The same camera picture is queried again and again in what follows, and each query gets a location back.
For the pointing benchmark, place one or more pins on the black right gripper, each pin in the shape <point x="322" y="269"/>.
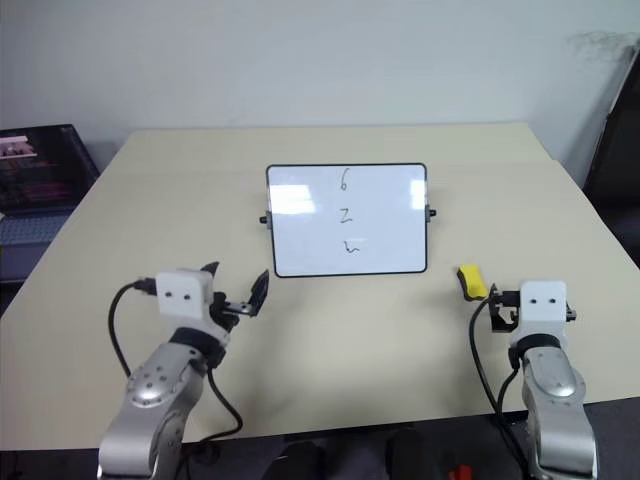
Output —
<point x="509" y="299"/>

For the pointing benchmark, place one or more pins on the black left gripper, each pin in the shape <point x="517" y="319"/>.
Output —
<point x="222" y="312"/>

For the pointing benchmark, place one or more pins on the yellow and black eraser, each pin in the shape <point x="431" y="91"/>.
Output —
<point x="472" y="280"/>

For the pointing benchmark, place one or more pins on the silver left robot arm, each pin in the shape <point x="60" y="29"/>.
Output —
<point x="150" y="385"/>

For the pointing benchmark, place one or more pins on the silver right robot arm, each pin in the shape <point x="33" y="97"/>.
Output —
<point x="550" y="380"/>

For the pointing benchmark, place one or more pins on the black-framed tabletop whiteboard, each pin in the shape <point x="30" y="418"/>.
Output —
<point x="310" y="235"/>

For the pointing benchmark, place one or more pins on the small red object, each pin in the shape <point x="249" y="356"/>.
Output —
<point x="460" y="473"/>

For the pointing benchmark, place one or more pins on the dark rounded shape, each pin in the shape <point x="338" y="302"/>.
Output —
<point x="305" y="457"/>

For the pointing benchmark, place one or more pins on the open laptop computer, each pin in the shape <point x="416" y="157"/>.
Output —
<point x="40" y="170"/>

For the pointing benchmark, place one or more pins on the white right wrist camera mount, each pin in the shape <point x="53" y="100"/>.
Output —
<point x="544" y="310"/>

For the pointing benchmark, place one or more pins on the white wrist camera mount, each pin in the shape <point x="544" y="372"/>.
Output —
<point x="544" y="310"/>
<point x="182" y="295"/>

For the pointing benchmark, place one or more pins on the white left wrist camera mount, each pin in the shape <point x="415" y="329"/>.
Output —
<point x="182" y="295"/>

